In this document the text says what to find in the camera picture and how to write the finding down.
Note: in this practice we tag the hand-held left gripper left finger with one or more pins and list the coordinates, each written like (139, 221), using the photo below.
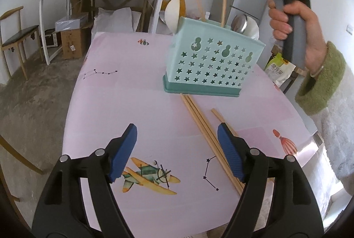
(124, 155)

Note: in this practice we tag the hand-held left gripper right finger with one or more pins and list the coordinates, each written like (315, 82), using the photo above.
(232, 152)

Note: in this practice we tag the wooden chopstick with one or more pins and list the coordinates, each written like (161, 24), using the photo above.
(202, 130)
(208, 130)
(220, 117)
(224, 5)
(207, 121)

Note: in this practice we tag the mint green utensil holder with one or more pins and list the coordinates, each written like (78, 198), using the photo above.
(210, 66)

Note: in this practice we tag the person's right forearm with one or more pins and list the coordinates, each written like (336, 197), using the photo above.
(323, 86)

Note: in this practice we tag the person's right hand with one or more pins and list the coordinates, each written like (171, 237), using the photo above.
(315, 41)

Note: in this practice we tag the pink printed tablecloth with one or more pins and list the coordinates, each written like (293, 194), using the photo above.
(138, 105)

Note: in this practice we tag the yellow plastic bag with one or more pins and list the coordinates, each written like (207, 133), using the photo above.
(183, 5)

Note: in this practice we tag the yellow white rice bag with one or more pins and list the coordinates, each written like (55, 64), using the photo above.
(279, 69)

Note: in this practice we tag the cardboard box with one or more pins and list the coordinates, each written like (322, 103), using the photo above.
(74, 43)
(80, 5)

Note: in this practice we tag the white sack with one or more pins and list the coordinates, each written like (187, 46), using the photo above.
(116, 18)

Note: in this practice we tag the plastic wrapped white box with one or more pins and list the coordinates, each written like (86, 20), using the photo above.
(70, 23)

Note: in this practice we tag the white wall socket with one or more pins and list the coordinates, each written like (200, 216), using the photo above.
(350, 29)

